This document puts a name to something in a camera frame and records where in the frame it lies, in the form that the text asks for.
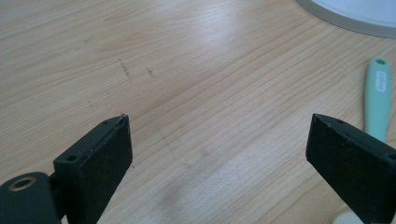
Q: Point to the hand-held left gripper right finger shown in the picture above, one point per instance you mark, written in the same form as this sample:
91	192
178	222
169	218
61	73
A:
355	168

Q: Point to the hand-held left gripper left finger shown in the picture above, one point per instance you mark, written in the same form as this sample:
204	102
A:
96	168

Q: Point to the white round plate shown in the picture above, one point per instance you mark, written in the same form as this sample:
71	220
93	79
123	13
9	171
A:
358	14

